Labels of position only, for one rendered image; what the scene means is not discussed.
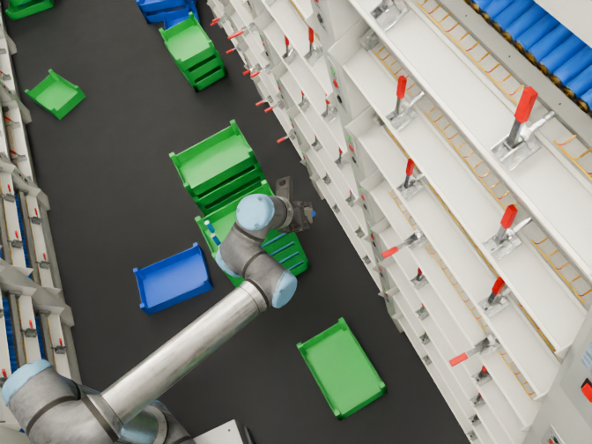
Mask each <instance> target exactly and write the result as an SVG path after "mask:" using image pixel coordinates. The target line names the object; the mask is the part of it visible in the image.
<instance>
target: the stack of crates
mask: <svg viewBox="0 0 592 444"><path fill-rule="evenodd" d="M230 123H231V126H229V127H227V128H226V129H223V130H221V131H220V132H218V133H216V134H215V135H213V136H211V137H208V138H206V139H204V141H202V142H200V143H198V144H195V145H193V146H192V147H190V148H188V149H187V150H185V151H183V152H181V153H179V154H177V155H175V154H174V153H173V152H171V153H170V154H169V156H170V158H171V159H172V161H173V162H174V165H175V167H176V169H177V171H178V173H179V175H180V177H181V179H182V181H183V185H184V187H185V189H186V190H187V191H188V193H189V194H190V196H191V197H192V198H193V200H194V201H195V203H196V205H197V206H198V208H199V209H200V210H201V212H202V213H203V215H204V216H205V217H206V216H208V215H210V214H211V213H213V212H214V211H217V210H218V209H220V208H222V207H224V206H226V205H228V204H229V203H231V202H233V201H235V200H236V199H238V198H240V197H242V196H245V195H246V194H247V193H249V192H251V191H253V190H255V189H257V188H259V187H261V186H262V183H261V181H263V180H266V178H265V175H264V173H263V170H262V169H261V167H260V165H259V163H258V160H257V158H256V156H255V154H254V152H253V150H252V148H251V147H250V146H249V144H248V142H247V140H246V139H245V137H244V136H243V135H242V133H241V131H240V129H239V128H238V126H237V124H236V122H235V120H231V121H230ZM266 181H267V180H266Z"/></svg>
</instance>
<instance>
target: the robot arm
mask: <svg viewBox="0 0 592 444"><path fill-rule="evenodd" d="M292 192H293V180H292V178H291V177H290V176H288V177H285V178H282V179H278V180H276V196H266V195H264V194H253V195H249V196H245V197H244V198H243V199H242V200H241V201H240V202H239V204H238V207H237V210H236V217H237V219H236V220H235V222H234V224H233V226H232V228H231V230H230V231H229V233H228V235H227V236H226V238H225V239H224V241H223V243H222V244H221V245H220V246H219V249H218V252H217V254H216V262H217V264H218V266H219V267H220V268H221V269H222V270H224V271H226V273H228V274H229V275H231V276H233V277H237V278H240V277H243V278H244V279H245V280H244V281H243V282H242V283H241V285H239V286H238V287H237V288H236V289H234V290H233V291H232V292H230V293H229V294H228V295H226V296H225V297H224V298H223V299H222V300H221V301H219V302H218V303H217V304H215V305H214V306H213V307H211V308H210V309H209V310H207V311H206V312H205V313H203V314H202V315H201V316H199V317H198V318H197V319H195V320H194V321H193V322H192V323H191V324H190V325H188V326H187V327H186V328H185V329H183V330H182V331H180V332H179V333H178V334H176V335H175V336H174V337H172V338H171V339H170V340H168V341H167V342H166V343H165V344H163V345H162V346H160V347H159V348H158V350H156V351H155V352H153V353H152V354H151V355H149V356H148V357H147V358H146V359H144V360H143V361H141V362H140V363H139V364H138V365H136V366H135V367H133V368H132V369H131V370H130V371H128V372H127V373H126V374H125V375H124V376H123V377H121V378H120V379H119V380H117V381H116V382H114V383H113V384H112V385H111V386H109V387H108V388H106V389H105V390H104V391H103V392H101V393H100V392H98V391H96V390H93V389H91V388H88V387H85V386H83V385H81V384H78V383H76V382H74V381H73V380H72V379H69V378H67V377H64V376H62V375H60V374H59V373H58V372H57V371H56V370H55V369H54V366H53V365H51V364H50V363H49V362H48V361H46V360H44V359H39V360H35V361H32V362H30V363H28V364H26V365H24V366H22V367H21V368H19V369H18V370H17V371H16V372H14V373H13V374H12V375H11V376H10V377H9V378H8V380H7V381H6V382H5V384H4V385H3V389H2V398H3V400H4V401H5V406H6V407H8V408H9V409H10V411H11V413H12V414H13V416H14V417H15V419H16V420H17V421H18V423H19V424H20V426H21V427H22V429H23V430H24V431H25V433H26V435H27V436H28V437H29V440H30V441H31V442H32V444H196V442H195V441H194V440H193V439H192V438H191V436H190V435H189V434H188V433H187V432H186V430H185V429H184V428H183V427H182V426H181V424H180V423H179V422H178V421H177V420H176V419H175V417H174V416H173V415H172V414H171V413H170V411H169V410H168V409H167V407H166V406H165V405H164V404H163V403H161V402H160V401H158V400H156V399H157V398H158V397H159V396H161V395H162V394H163V393H164V392H166V391H167V390H168V389H169V388H171V387H172V386H173V385H174V384H175V383H176V382H177V381H178V380H180V379H181V378H182V377H183V376H184V375H186V374H187V373H188V372H189V371H191V370H192V369H193V368H194V367H196V366H197V365H198V364H199V363H201V362H202V361H203V360H204V359H206V358H207V357H208V356H209V355H211V354H212V353H213V352H214V351H216V350H217V349H218V348H219V347H220V346H221V345H222V344H223V343H225V342H226V341H227V340H228V339H230V338H231V337H232V336H233V335H235V334H236V333H237V332H238V331H239V330H241V329H242V328H243V327H245V326H246V325H247V324H248V323H249V322H251V321H252V320H253V319H254V318H256V317H257V316H258V315H259V314H260V313H261V312H263V311H265V310H266V309H268V308H269V307H270V306H271V305H272V306H273V307H276V308H280V307H282V306H284V305H285V304H286V303H287V302H288V301H289V300H290V299H291V297H292V296H293V295H294V293H295V290H296V288H297V283H298V282H297V278H296V277H295V276H294V275H293V274H292V273H291V272H290V271H289V270H288V269H286V268H285V267H284V266H283V265H282V264H281V263H279V262H278V261H277V260H276V259H274V258H273V257H272V256H271V255H269V254H268V253H267V252H266V251H265V250H264V249H263V248H261V245H262V244H263V242H264V240H265V238H266V237H267V235H268V233H269V232H270V230H272V229H277V232H278V233H291V232H299V231H303V230H305V228H306V229H307V228H309V224H308V221H309V223H310V224H312V223H313V218H312V209H313V208H312V204H311V203H310V202H302V201H297V202H293V201H292Z"/></svg>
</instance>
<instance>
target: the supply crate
mask: <svg viewBox="0 0 592 444"><path fill-rule="evenodd" d="M261 183H262V186H261V187H259V188H257V189H255V190H253V191H251V192H249V193H247V194H246V195H245V196H249V195H253V194H264V195H266V196H275V195H274V194H273V192H272V190H271V189H270V186H269V184H268V182H267V181H266V180H263V181H261ZM245 196H242V197H240V198H238V199H236V200H235V201H233V202H231V203H229V204H228V205H226V206H224V207H222V208H220V209H218V210H217V211H214V212H213V213H211V214H210V215H208V216H206V217H204V218H201V217H200V216H197V217H196V218H195V220H196V222H197V224H198V225H199V226H200V229H201V231H202V233H203V236H204V238H205V239H206V241H207V243H208V246H209V248H210V250H211V252H212V256H213V258H214V259H215V261H216V254H217V252H218V245H217V244H216V243H215V242H214V240H213V239H212V237H211V234H212V233H211V232H210V230H209V229H208V227H207V226H206V224H205V223H204V222H205V221H206V220H209V221H210V223H211V225H212V226H213V228H214V229H215V232H214V233H215V234H216V235H217V237H218V239H219V240H220V242H221V244H222V243H223V241H224V239H225V238H226V236H227V235H228V233H229V231H230V230H231V228H232V226H233V224H234V222H235V220H236V219H237V217H236V210H237V207H238V204H239V202H240V201H241V200H242V199H243V198H244V197H245ZM281 234H282V233H278V230H277V229H272V230H270V232H269V233H268V235H267V237H266V238H265V240H264V242H263V244H265V243H266V242H268V241H271V240H273V239H274V238H276V237H278V236H279V235H281ZM263 244H262V245H263ZM262 245H261V246H262Z"/></svg>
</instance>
